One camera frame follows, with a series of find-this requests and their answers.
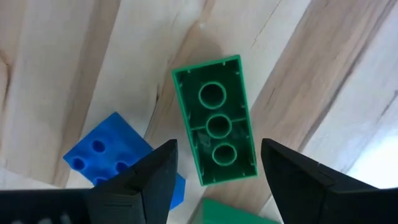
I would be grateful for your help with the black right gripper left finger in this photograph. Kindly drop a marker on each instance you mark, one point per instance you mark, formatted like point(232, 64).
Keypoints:
point(149, 186)

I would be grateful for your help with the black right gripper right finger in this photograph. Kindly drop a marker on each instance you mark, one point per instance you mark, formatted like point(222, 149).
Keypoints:
point(298, 186)

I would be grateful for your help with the blue toy building block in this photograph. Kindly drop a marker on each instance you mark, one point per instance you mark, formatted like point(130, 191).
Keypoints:
point(105, 137)

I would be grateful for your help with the green toy building block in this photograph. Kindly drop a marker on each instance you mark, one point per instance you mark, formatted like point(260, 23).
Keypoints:
point(224, 214)
point(233, 93)

